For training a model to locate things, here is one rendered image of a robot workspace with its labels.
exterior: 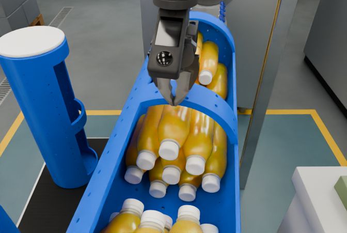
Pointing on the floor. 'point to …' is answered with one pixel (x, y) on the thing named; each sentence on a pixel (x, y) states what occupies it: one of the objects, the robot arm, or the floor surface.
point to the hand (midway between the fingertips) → (173, 102)
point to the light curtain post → (270, 67)
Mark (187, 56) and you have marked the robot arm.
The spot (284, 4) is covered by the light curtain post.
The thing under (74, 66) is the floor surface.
